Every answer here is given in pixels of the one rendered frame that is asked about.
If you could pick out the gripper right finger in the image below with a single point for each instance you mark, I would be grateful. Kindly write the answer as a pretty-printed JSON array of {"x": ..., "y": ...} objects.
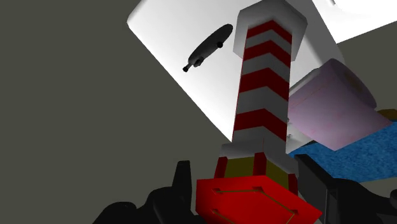
[{"x": 347, "y": 201}]

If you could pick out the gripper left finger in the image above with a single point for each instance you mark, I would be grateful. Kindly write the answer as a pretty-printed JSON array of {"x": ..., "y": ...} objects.
[{"x": 173, "y": 201}]

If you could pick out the blue fuzzy mat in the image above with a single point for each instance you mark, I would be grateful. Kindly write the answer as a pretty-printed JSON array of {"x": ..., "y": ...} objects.
[{"x": 356, "y": 158}]

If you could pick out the pink toilet paper roll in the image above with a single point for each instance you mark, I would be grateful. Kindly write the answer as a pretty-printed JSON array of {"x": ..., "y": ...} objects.
[{"x": 332, "y": 108}]

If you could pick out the yellow box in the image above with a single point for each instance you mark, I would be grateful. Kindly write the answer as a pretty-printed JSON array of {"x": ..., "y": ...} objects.
[{"x": 389, "y": 114}]

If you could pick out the red white striped lighthouse figure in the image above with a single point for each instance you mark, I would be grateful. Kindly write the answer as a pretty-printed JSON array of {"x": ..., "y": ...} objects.
[{"x": 263, "y": 99}]

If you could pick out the black toy skateboard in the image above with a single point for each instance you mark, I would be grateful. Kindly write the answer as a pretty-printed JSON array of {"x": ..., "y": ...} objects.
[{"x": 209, "y": 46}]

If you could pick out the white toilet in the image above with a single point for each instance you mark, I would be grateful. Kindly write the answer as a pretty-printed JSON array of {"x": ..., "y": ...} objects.
[{"x": 186, "y": 34}]

